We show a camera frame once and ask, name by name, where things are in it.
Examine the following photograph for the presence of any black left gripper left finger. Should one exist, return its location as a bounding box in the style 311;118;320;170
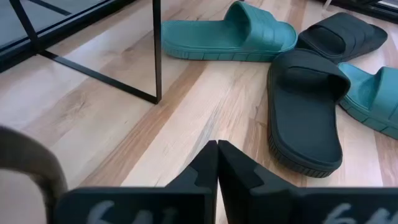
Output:
55;139;218;224

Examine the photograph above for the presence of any wooden shelf with black frame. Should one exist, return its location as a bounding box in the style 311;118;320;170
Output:
8;0;163;105

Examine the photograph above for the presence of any green rubber slide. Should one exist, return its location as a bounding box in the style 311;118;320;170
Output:
160;0;299;62
338;62;398;140

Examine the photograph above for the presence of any black rubber slide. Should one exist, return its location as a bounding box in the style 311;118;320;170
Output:
295;12;389;65
266;49;351;179

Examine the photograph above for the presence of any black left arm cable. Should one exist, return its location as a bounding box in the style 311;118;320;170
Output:
0;126;68;224

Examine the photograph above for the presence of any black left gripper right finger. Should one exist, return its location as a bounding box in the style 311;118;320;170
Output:
217;139;398;224

